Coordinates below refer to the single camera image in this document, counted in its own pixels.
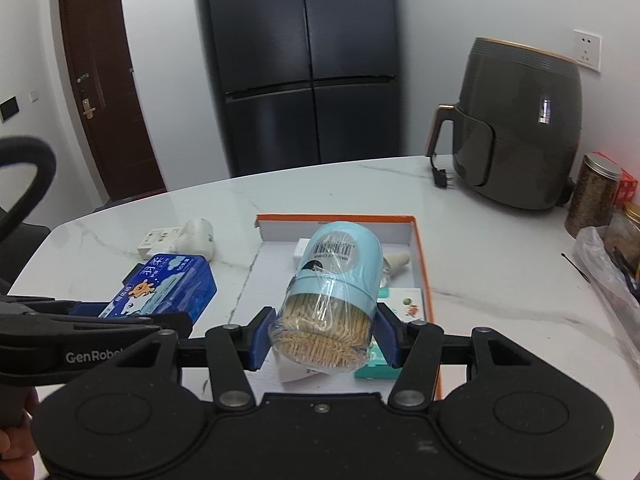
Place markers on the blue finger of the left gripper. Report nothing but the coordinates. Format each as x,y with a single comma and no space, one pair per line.
88,308

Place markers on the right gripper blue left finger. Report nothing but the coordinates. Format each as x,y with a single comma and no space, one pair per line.
231,351

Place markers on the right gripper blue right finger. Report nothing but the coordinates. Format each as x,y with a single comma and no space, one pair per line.
414,348

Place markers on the clear repellent liquid bottle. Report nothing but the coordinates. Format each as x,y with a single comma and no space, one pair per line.
395,263

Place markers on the light blue toothpick jar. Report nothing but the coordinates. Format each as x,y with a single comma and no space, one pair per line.
327,314

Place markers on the white power adapter box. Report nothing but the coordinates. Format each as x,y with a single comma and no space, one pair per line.
158,241

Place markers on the white mosquito repellent heater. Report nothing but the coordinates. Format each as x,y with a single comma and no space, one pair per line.
196,238

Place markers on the white heater with green button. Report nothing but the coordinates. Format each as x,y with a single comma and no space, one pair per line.
289,371

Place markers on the small white cube charger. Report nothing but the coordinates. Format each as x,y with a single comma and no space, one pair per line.
299,250

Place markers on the person left hand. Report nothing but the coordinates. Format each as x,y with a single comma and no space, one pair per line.
17,441

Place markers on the white orange-rimmed box tray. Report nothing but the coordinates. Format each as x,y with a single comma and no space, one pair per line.
407,294

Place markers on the black chair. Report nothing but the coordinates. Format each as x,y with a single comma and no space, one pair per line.
17,249

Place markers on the clear plastic bag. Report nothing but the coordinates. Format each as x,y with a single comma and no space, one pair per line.
616,287

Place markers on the glass jar gold lid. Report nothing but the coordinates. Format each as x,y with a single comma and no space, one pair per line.
622,234

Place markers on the glass jar dark contents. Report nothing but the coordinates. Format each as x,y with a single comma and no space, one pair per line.
583,210

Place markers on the dark grey air fryer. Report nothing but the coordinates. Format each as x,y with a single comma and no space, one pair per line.
516,126

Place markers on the red box behind jars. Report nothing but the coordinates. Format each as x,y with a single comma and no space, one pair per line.
625,185

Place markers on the dark brown door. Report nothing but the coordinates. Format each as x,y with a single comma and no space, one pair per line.
102,78

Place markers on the black four-door refrigerator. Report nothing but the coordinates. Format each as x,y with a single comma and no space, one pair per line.
303,82

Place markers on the black wall panel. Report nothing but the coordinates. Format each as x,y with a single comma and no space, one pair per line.
8,109

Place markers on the white wall socket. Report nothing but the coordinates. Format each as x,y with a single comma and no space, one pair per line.
587,50

